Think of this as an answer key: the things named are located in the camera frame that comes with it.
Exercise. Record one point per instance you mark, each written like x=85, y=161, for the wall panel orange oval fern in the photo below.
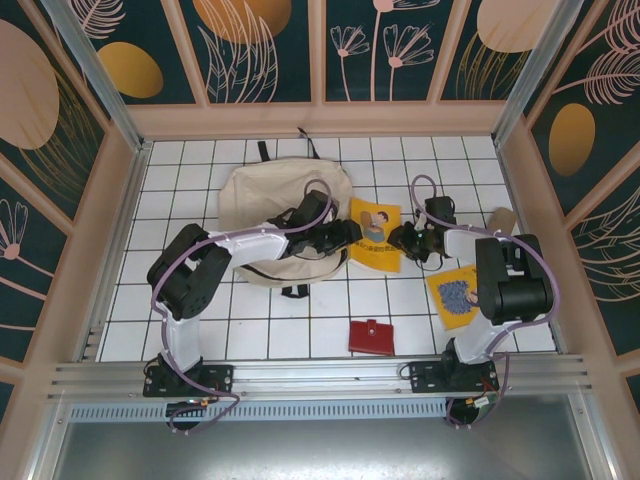
x=572, y=140

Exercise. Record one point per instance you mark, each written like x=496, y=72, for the yellow book boy cartoon cover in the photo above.
x=375, y=235

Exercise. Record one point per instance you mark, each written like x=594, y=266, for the yellow book blue scribble cover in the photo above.
x=452, y=297

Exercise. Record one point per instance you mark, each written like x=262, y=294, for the beige canvas backpack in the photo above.
x=270, y=195

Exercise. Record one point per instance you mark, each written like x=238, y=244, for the aluminium side rail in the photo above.
x=130, y=190
x=515, y=185

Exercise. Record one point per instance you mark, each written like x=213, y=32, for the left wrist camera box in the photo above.
x=315, y=205

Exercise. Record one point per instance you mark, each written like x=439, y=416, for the wall panel orange circle feathers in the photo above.
x=240, y=30

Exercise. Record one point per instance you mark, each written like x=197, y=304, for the long aluminium base rail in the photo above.
x=320, y=372

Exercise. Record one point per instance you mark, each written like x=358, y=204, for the red leather wallet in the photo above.
x=372, y=340

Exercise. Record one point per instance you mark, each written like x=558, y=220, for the wall panel large pink circle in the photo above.
x=30, y=100

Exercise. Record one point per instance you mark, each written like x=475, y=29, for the wall panel two pink flowers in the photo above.
x=370, y=75

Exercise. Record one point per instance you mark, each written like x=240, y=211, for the wall panel pink flower stems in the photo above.
x=25, y=280

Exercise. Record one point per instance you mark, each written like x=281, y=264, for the aluminium frame post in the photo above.
x=536, y=75
x=592, y=440
x=47, y=440
x=97, y=75

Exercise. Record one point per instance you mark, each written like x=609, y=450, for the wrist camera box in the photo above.
x=315, y=205
x=440, y=207

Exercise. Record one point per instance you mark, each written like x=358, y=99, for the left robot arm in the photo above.
x=250, y=245

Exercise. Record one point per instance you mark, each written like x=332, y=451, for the brown cardboard tube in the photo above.
x=502, y=220

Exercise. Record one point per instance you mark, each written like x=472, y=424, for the wall panel pink fern leaves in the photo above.
x=615, y=270

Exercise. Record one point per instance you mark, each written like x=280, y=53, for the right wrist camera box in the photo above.
x=440, y=207

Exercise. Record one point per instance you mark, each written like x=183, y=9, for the grey metal base plate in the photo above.
x=320, y=450

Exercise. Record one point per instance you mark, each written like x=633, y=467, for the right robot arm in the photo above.
x=515, y=290

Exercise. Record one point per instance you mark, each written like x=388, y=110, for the wall panel pink circle gold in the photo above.
x=500, y=25

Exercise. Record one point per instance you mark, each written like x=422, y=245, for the wall panel small orange oval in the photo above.
x=125, y=70

